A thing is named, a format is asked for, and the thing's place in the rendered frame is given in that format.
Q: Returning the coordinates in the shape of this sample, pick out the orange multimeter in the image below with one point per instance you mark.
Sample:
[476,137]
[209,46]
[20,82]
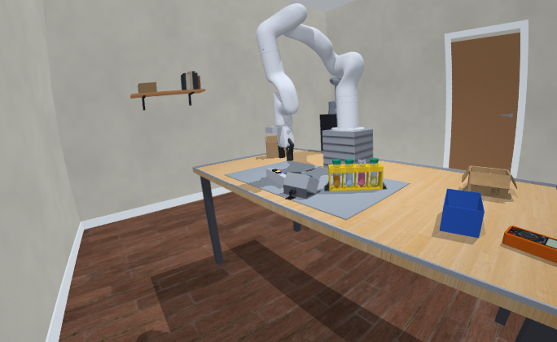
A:
[531,242]

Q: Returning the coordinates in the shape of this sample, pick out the blue open-top box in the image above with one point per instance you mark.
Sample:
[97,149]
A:
[462,220]

